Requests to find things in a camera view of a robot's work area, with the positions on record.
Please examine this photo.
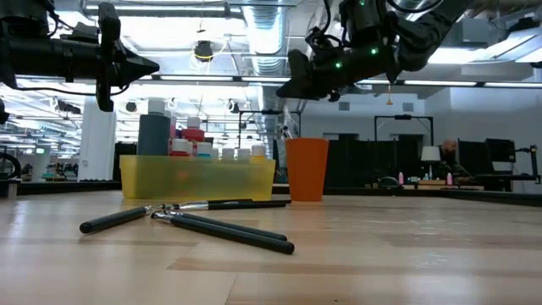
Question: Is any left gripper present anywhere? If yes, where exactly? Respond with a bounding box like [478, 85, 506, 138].
[63, 2, 161, 86]

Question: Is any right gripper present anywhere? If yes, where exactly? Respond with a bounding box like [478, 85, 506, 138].
[276, 28, 401, 102]

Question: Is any large dark teal paint bottle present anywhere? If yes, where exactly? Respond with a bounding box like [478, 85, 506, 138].
[136, 97, 172, 187]

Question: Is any large red paint bottle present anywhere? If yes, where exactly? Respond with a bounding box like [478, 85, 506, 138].
[180, 116, 207, 143]

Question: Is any small red paint bottle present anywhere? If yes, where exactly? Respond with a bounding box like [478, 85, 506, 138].
[169, 138, 190, 158]

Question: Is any red-orange plastic cup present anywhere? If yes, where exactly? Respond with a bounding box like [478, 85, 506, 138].
[284, 137, 330, 202]

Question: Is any long ceiling light strip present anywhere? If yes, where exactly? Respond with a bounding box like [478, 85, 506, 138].
[0, 72, 542, 89]

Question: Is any gray cloth cover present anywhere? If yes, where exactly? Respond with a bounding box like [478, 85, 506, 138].
[273, 138, 287, 183]

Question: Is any white building column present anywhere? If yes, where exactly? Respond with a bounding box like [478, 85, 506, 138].
[77, 96, 118, 183]

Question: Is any black partition screen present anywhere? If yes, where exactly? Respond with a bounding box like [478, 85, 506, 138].
[324, 133, 424, 188]

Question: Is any yellow translucent plastic bin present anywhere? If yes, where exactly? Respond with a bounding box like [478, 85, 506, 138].
[119, 154, 277, 202]

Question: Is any black rounded object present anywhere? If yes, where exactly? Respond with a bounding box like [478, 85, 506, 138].
[377, 175, 403, 190]

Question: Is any person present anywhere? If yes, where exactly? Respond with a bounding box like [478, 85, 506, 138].
[438, 138, 473, 181]

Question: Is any wooden workbench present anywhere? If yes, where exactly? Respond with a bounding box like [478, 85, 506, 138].
[366, 178, 486, 191]

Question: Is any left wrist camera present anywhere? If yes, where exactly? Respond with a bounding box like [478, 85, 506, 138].
[95, 82, 115, 114]

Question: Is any black rig frame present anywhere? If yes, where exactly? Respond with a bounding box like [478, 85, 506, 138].
[238, 108, 303, 184]
[373, 114, 435, 149]

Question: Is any straight silver ceiling duct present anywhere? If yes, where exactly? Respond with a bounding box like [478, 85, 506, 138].
[241, 0, 291, 158]

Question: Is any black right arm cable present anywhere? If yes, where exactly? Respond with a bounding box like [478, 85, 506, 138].
[305, 0, 345, 50]

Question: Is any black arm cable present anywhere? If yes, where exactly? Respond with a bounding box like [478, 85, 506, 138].
[19, 84, 130, 97]
[305, 0, 345, 50]

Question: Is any ceiling cable reel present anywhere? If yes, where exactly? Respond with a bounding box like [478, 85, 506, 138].
[192, 39, 215, 64]

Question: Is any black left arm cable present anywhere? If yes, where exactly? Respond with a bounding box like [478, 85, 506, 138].
[19, 84, 130, 97]

